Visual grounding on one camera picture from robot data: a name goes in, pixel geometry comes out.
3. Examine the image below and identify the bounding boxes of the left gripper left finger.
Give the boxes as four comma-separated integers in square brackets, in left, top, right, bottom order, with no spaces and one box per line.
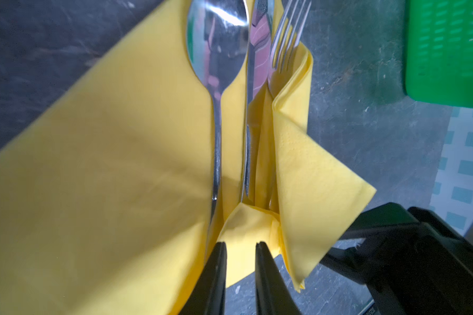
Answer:
[179,242,227,315]

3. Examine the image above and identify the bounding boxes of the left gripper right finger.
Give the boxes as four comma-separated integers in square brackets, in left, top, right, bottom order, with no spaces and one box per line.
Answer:
[255,241,302,315]

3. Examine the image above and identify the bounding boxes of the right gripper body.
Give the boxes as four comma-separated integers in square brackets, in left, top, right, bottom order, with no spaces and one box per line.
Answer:
[320,203,473,314]

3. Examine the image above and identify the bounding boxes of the yellow paper napkin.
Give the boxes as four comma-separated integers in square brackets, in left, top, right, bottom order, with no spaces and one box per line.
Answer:
[0,1,376,314]

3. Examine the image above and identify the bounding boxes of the silver spoon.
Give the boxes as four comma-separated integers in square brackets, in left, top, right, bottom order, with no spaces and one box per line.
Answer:
[186,0,250,221]

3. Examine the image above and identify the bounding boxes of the silver fork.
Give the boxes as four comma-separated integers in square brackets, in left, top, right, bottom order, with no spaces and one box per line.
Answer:
[267,0,313,97]

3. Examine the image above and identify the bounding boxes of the silver knife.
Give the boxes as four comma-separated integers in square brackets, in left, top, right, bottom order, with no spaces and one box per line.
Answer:
[241,0,275,204]

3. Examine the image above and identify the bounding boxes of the green plastic basket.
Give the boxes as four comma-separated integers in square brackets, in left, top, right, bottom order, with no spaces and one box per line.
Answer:
[405,0,473,108]

